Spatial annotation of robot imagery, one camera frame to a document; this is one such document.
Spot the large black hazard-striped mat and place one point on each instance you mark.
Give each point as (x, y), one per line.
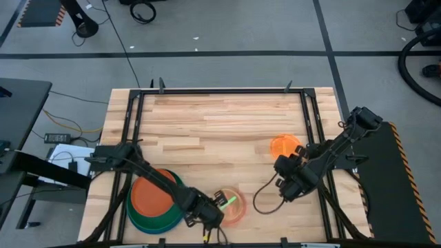
(389, 206)

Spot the black power adapter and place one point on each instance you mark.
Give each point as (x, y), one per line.
(56, 138)

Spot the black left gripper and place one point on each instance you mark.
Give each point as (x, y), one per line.
(205, 213)

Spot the orange translucent small plate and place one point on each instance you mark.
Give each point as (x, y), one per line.
(282, 146)

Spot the person's shoe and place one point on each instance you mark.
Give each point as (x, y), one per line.
(430, 70)

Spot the black aluminium table frame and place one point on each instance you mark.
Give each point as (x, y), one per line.
(224, 91)

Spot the black equipment case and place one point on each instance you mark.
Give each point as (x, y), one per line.
(429, 20)

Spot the black metal beam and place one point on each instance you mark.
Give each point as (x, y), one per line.
(51, 172)

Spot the orange-red plastic plate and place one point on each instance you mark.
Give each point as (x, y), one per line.
(148, 199)

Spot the black desk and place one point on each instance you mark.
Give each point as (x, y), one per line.
(20, 110)

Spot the large blue plastic plate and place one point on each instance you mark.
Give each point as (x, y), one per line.
(151, 233)

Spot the small black charger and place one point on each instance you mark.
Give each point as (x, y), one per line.
(72, 166)

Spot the lime translucent small plate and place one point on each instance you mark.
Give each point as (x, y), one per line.
(230, 202)

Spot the pink translucent small plate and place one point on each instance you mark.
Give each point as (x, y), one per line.
(239, 211)

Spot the small black hazard-striped mat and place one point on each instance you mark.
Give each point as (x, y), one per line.
(38, 13)

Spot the black stand base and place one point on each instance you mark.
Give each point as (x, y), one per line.
(84, 25)

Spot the large teal plastic plate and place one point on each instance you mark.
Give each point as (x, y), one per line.
(129, 206)

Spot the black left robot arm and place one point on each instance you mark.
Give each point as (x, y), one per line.
(155, 175)

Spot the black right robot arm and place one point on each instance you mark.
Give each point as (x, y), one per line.
(337, 144)

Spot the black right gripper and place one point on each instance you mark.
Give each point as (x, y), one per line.
(298, 177)

